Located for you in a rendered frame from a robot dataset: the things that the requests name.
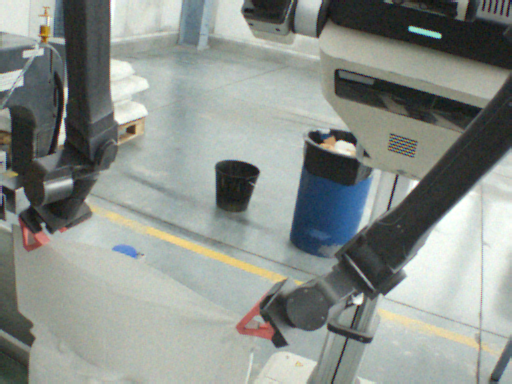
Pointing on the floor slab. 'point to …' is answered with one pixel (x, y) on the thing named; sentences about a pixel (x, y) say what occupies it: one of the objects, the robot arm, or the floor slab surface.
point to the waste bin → (329, 194)
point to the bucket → (235, 184)
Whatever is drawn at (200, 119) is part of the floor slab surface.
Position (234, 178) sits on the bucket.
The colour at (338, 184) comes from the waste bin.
